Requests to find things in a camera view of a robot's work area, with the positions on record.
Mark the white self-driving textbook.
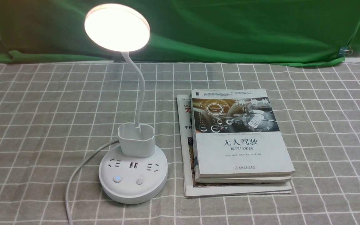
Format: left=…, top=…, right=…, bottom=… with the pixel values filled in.
left=190, top=89, right=295, bottom=178

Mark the magazine at stack bottom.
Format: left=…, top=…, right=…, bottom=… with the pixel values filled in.
left=176, top=94, right=292, bottom=198

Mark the blue binder clip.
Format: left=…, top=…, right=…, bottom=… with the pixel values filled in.
left=337, top=46, right=354, bottom=58

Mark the white lamp power cable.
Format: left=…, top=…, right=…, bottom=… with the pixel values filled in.
left=65, top=139, right=120, bottom=225

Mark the grey checkered tablecloth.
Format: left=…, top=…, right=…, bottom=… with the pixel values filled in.
left=0, top=63, right=360, bottom=225

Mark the white desk lamp with sockets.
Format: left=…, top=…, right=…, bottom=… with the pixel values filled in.
left=84, top=3, right=168, bottom=204

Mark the green backdrop cloth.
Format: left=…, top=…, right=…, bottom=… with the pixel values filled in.
left=0, top=0, right=360, bottom=67

